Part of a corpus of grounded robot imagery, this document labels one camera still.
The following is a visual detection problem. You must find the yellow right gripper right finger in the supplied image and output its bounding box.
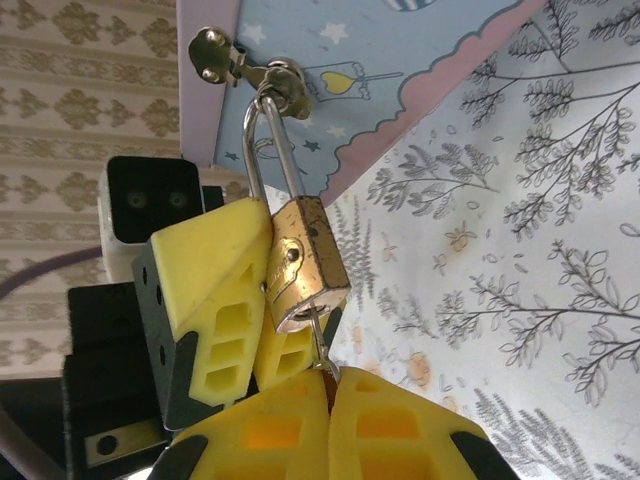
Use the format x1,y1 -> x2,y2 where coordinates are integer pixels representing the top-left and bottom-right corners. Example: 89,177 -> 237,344
331,366 -> 512,480

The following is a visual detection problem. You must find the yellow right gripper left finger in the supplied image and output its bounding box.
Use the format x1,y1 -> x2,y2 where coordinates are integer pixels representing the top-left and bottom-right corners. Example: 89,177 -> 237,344
151,371 -> 332,480

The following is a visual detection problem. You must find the silver key with brown head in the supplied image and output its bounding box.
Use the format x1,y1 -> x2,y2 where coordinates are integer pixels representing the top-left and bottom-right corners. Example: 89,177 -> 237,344
297,305 -> 344,417

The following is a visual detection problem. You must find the brass padlock with steel shackle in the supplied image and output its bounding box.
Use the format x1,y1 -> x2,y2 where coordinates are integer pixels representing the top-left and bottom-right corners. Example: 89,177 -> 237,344
242,92 -> 352,335

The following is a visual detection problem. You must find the brass hasp latch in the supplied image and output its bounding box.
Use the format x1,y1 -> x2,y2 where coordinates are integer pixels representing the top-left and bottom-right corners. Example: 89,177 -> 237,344
186,26 -> 312,121

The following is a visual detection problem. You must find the blue and pink printed box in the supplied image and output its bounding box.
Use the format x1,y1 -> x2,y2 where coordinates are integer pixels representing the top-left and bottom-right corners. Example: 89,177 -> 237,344
175,0 -> 549,207

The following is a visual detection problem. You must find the white and black wrist camera box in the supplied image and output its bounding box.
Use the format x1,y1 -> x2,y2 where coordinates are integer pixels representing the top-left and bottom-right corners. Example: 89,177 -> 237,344
96,155 -> 204,279

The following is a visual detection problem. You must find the purple camera cable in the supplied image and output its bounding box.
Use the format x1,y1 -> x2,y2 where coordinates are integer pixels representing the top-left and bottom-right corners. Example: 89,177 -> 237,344
0,244 -> 109,302

